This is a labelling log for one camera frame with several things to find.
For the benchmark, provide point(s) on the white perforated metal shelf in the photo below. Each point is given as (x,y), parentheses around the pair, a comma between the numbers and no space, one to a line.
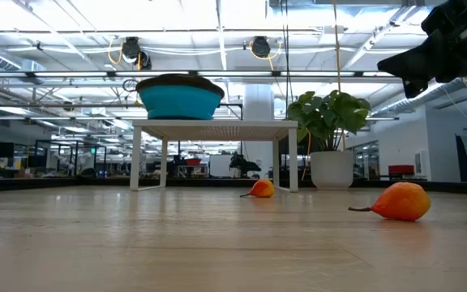
(217,130)

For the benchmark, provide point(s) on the green plant in white pot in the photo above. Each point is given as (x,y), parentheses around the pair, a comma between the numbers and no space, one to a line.
(331,117)

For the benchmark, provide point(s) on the black background robot arm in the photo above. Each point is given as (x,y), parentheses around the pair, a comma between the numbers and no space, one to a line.
(243,164)

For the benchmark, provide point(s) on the blue bowl with grey rim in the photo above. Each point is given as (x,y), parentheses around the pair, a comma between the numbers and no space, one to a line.
(178,101)

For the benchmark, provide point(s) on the small orange toy fruit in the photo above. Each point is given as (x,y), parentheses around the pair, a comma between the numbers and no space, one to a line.
(264,189)
(404,201)

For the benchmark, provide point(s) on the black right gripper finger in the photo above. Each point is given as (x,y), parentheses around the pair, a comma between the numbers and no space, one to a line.
(414,87)
(416,61)

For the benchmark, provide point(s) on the red background crate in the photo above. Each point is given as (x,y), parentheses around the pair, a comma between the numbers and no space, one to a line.
(401,169)

